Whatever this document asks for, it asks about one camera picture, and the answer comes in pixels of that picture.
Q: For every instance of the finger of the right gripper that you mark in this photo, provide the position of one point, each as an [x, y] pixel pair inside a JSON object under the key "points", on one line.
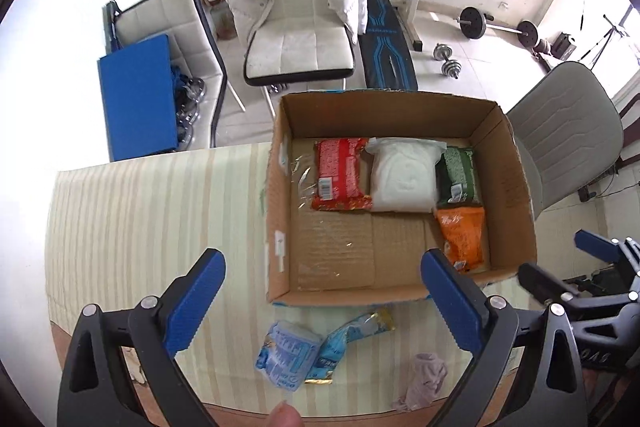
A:
{"points": [[624, 255], [544, 287]]}

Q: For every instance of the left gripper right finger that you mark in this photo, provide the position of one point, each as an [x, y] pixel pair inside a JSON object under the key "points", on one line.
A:
{"points": [[547, 390]]}

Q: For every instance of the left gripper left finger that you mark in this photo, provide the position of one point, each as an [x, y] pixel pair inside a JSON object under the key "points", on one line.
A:
{"points": [[96, 389]]}

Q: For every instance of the orange snack packet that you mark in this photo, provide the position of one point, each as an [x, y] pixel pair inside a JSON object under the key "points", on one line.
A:
{"points": [[462, 230]]}

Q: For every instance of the purple fleece cloth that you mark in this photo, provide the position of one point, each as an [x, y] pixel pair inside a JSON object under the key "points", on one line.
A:
{"points": [[428, 375]]}

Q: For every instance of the red floral snack packet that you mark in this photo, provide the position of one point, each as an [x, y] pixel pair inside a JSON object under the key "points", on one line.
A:
{"points": [[338, 187]]}

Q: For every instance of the blue gold snack wrapper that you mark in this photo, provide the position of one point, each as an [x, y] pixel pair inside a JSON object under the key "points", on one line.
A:
{"points": [[329, 355]]}

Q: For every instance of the white soft pack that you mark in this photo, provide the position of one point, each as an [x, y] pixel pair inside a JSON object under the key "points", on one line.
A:
{"points": [[403, 176]]}

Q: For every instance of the operator thumb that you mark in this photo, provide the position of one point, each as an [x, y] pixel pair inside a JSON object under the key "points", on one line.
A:
{"points": [[284, 415]]}

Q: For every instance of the grey office chair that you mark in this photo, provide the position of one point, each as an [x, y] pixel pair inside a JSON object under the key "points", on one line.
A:
{"points": [[568, 132]]}

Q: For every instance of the green snack packet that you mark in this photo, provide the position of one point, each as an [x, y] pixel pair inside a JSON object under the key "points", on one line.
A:
{"points": [[456, 178]]}

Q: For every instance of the light blue tissue pack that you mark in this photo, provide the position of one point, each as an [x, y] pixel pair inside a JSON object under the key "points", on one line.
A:
{"points": [[287, 354]]}

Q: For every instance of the long blue snack wrapper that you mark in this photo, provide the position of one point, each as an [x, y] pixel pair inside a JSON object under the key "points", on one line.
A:
{"points": [[370, 324]]}

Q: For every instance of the cardboard box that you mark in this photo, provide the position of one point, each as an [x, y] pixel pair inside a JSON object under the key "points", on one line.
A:
{"points": [[361, 183]]}

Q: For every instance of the blue board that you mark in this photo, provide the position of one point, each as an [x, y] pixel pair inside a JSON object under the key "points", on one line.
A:
{"points": [[138, 99]]}

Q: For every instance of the dumbbell on floor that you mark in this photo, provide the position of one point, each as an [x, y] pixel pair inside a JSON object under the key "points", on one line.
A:
{"points": [[449, 67]]}

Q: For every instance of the barbell on floor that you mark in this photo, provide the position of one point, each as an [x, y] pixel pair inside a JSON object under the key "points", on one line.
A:
{"points": [[474, 24]]}

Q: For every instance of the weight bench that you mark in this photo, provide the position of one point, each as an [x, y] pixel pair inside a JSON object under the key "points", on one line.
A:
{"points": [[385, 55]]}

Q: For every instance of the white chair with blue board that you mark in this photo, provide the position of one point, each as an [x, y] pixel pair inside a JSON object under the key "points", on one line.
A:
{"points": [[192, 48]]}

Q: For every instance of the white padded chair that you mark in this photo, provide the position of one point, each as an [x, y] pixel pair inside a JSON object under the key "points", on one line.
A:
{"points": [[300, 41]]}

